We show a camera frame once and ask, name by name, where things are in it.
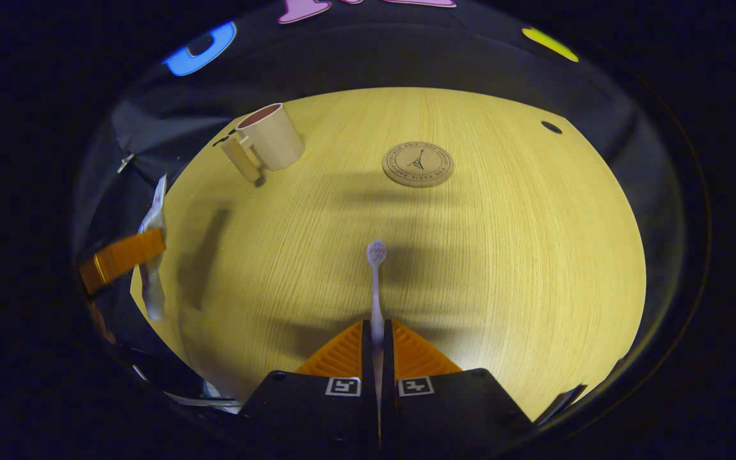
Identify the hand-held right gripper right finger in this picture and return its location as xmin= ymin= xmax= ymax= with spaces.
xmin=381 ymin=319 xmax=533 ymax=448

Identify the white toothpaste tube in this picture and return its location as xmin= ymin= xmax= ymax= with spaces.
xmin=138 ymin=174 xmax=169 ymax=322

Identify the purple toothbrush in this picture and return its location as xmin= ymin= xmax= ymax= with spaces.
xmin=367 ymin=240 xmax=388 ymax=441

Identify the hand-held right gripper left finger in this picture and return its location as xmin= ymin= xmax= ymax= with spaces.
xmin=237 ymin=319 xmax=380 ymax=448

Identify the round cork coaster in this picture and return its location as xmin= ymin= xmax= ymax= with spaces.
xmin=381 ymin=141 xmax=456 ymax=188

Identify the wooden desktop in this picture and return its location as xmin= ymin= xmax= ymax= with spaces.
xmin=128 ymin=86 xmax=648 ymax=422

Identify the beige cup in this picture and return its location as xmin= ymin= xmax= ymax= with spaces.
xmin=221 ymin=102 xmax=306 ymax=187

